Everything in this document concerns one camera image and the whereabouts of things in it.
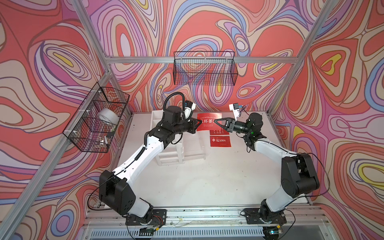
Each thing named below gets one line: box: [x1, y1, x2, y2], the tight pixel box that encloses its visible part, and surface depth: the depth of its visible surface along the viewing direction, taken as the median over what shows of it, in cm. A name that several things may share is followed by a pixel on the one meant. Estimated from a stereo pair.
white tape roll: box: [97, 108, 120, 124], surface depth 76 cm
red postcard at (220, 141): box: [210, 136, 232, 147], surface depth 105 cm
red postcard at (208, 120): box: [196, 112, 222, 132], surface depth 77 cm
